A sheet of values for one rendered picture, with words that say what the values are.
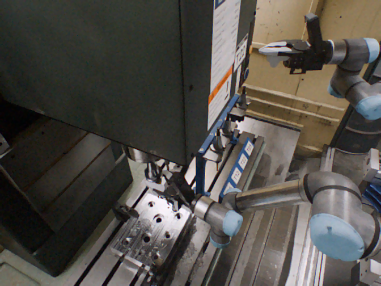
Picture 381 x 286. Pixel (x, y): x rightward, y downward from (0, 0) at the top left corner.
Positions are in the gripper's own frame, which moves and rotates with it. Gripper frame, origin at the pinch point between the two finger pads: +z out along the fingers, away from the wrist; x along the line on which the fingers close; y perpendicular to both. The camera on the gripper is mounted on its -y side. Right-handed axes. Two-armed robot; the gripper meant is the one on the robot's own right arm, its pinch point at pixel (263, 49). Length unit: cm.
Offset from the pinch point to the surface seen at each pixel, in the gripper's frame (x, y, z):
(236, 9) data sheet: -14.1, -16.5, 12.7
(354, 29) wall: 46, 15, -58
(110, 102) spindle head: -26.6, -2.1, 41.7
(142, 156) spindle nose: -22.8, 19.8, 37.9
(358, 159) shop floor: 94, 168, -151
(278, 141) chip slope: 46, 87, -38
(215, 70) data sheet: -23.3, -7.0, 18.1
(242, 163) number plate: 19, 75, -7
